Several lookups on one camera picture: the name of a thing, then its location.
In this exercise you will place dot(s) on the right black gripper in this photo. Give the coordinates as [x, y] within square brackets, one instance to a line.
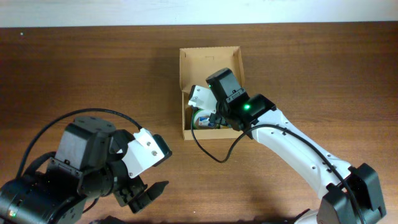
[213, 117]

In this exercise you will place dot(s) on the open cardboard box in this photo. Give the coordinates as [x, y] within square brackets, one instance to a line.
[196, 65]

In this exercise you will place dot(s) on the green tape roll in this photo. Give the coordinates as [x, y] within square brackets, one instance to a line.
[199, 113]

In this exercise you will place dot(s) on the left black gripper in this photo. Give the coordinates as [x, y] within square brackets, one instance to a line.
[131, 193]

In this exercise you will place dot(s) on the small white blue box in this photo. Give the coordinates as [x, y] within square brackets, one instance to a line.
[204, 122]

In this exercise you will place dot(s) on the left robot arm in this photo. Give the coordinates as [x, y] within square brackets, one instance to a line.
[35, 198]

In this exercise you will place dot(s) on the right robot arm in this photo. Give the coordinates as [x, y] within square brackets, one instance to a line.
[348, 194]

